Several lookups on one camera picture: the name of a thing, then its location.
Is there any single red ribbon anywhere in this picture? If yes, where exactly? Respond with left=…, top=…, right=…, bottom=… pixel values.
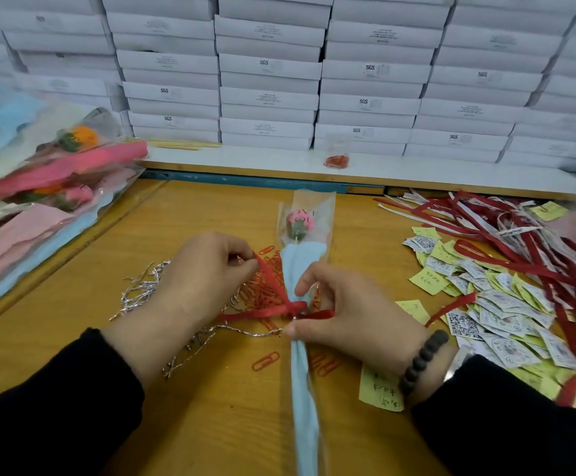
left=213, top=251, right=337, bottom=328

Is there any pile of yellow white tags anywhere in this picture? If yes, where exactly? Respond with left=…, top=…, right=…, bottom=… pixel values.
left=357, top=200, right=576, bottom=415

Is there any small bag of red clips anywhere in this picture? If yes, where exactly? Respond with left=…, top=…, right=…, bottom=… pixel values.
left=324, top=141, right=351, bottom=171

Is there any pile of silver twist ties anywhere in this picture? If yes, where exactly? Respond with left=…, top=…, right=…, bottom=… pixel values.
left=110, top=257, right=284, bottom=381

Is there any pile of red ribbons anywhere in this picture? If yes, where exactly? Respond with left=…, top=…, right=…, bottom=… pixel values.
left=379, top=190, right=576, bottom=407

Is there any pile of orange paper clips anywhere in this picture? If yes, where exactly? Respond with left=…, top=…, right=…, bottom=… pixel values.
left=243, top=243, right=347, bottom=377

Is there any pink flower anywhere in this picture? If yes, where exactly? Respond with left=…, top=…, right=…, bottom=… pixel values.
left=276, top=190, right=339, bottom=476

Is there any black bead bracelet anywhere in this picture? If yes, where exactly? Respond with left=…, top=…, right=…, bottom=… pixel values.
left=399, top=329, right=452, bottom=397

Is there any long white board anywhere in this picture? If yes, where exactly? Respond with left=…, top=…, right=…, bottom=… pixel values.
left=144, top=145, right=576, bottom=201

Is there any person's left hand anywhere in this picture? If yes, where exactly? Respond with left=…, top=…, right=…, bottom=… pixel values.
left=102, top=231, right=262, bottom=387

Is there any wooden sticks bundle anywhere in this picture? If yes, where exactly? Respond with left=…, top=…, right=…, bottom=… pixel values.
left=144, top=139, right=222, bottom=151

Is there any person's right hand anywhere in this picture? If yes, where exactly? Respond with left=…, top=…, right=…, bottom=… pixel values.
left=283, top=260, right=460, bottom=405

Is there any pile of flowers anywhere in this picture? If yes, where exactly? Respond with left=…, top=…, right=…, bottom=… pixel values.
left=0, top=79, right=151, bottom=313

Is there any person's right forearm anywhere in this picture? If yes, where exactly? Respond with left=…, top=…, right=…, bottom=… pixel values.
left=410, top=354, right=576, bottom=476

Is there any wall of stacked white boxes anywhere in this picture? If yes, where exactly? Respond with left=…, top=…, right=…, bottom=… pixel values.
left=0, top=0, right=576, bottom=175

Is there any person's left forearm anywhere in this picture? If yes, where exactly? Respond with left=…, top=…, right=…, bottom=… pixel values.
left=0, top=328, right=147, bottom=476

